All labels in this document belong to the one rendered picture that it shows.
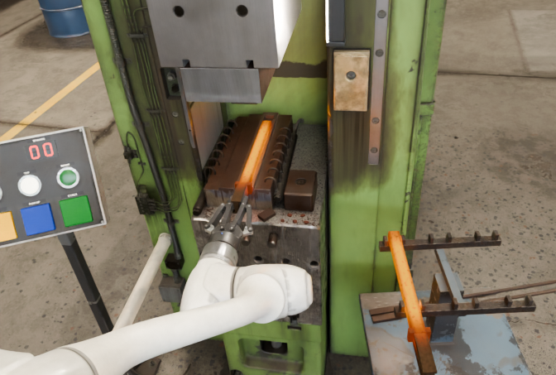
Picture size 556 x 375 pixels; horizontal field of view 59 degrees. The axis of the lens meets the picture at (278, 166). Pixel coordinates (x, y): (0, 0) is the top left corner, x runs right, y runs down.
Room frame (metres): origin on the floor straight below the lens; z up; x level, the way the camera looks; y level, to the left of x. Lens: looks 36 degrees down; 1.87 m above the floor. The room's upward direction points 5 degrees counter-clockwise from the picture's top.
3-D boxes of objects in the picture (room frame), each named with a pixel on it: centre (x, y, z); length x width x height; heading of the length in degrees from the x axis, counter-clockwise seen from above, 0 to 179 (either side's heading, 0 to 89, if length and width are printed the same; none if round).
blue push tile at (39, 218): (1.03, 0.66, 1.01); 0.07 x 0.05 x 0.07; 102
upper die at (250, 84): (1.32, 0.08, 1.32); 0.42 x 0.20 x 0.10; 167
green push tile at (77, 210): (1.05, 0.57, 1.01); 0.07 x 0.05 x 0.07; 102
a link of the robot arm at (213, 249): (0.83, 0.16, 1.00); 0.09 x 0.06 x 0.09; 78
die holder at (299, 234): (1.32, 0.02, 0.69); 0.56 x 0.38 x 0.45; 167
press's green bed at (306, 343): (1.32, 0.02, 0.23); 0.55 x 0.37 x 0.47; 167
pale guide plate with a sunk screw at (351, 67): (1.17, -0.21, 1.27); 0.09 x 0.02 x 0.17; 77
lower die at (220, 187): (1.32, 0.08, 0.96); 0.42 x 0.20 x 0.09; 167
